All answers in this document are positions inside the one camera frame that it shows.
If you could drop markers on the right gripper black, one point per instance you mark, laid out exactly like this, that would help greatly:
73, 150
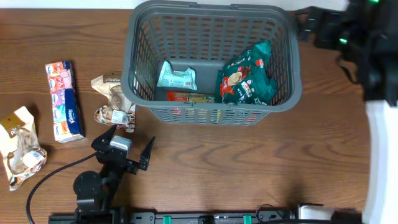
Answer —
335, 22

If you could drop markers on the Kleenex tissue multipack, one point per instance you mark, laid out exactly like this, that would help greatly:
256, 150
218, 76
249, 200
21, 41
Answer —
67, 120

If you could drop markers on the beige mushroom snack bag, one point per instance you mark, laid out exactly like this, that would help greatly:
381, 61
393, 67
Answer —
119, 111

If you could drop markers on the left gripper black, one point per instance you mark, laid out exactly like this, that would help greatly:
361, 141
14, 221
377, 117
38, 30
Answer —
128, 163

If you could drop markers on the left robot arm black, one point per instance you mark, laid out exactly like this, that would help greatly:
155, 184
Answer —
95, 190

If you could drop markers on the grey plastic basket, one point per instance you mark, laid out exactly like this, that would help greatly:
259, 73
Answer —
205, 38

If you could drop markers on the orange red noodle packet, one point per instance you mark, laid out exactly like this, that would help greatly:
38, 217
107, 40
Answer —
189, 97

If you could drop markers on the light teal small packet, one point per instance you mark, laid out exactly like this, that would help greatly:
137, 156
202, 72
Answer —
176, 79

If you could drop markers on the green Nescafe coffee bag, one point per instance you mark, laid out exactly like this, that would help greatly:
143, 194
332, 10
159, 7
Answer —
244, 79

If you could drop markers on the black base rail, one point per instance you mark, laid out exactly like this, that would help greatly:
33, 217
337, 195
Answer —
262, 216

